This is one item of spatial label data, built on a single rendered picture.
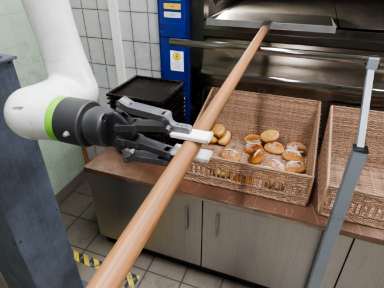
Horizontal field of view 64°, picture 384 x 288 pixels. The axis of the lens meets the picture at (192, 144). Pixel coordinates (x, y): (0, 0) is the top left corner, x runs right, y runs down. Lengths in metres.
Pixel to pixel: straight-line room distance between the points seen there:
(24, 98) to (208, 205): 0.91
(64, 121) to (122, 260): 0.33
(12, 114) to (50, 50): 0.16
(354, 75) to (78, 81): 1.20
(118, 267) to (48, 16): 0.53
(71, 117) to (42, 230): 0.79
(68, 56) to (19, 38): 1.15
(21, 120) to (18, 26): 1.24
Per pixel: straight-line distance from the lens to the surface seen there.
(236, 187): 1.34
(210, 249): 1.56
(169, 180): 0.44
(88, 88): 0.76
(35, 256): 1.36
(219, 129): 1.59
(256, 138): 1.61
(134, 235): 0.37
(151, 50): 1.74
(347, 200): 1.16
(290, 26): 1.44
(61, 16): 0.73
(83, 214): 2.19
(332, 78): 1.56
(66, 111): 0.61
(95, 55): 1.95
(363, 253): 1.41
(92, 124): 0.58
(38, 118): 0.64
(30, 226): 1.28
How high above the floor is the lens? 1.46
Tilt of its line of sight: 32 degrees down
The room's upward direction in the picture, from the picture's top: straight up
